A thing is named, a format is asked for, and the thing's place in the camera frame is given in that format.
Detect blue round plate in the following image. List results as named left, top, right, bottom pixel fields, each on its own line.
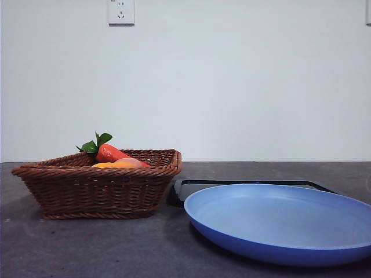
left=183, top=183, right=371, bottom=268

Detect brown wicker basket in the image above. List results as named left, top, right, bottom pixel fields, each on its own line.
left=11, top=149, right=183, bottom=220

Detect black rectangular tray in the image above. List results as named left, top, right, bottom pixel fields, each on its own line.
left=168, top=178, right=340, bottom=208

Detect pink-brown egg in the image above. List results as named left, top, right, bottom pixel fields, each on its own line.
left=115, top=157, right=145, bottom=169

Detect orange carrot with green leaves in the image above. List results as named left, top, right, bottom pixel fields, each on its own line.
left=75, top=131, right=151, bottom=168

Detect white wall socket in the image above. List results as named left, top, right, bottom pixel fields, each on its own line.
left=108, top=0, right=136, bottom=27

